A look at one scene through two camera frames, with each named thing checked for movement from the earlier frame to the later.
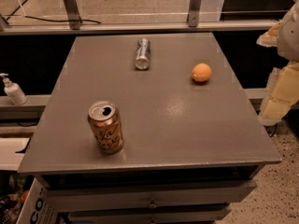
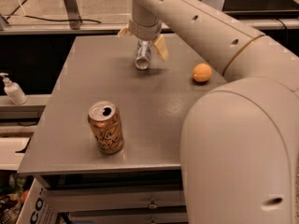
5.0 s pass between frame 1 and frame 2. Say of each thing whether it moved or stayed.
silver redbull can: stayed
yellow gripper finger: moved
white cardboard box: stayed
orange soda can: stayed
